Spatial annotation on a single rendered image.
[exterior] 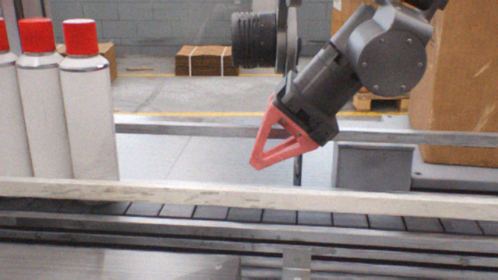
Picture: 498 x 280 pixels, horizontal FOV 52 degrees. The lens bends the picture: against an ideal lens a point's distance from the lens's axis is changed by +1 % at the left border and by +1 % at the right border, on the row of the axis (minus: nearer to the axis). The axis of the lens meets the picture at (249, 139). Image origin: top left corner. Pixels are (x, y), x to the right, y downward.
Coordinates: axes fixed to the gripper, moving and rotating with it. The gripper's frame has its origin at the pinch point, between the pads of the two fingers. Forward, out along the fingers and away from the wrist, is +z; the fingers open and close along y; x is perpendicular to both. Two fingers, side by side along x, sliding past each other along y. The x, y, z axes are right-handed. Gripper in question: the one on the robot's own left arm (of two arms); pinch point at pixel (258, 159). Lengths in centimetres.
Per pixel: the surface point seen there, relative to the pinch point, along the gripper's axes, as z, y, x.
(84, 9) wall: 179, -527, -164
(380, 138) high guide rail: -9.9, -3.5, 9.5
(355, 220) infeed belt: -2.3, 2.3, 12.0
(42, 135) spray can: 13.4, 1.2, -20.0
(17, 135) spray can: 15.9, 0.3, -22.4
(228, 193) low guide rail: 4.0, 3.5, -0.6
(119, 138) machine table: 25.9, -33.7, -15.3
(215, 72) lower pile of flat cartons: 112, -434, -5
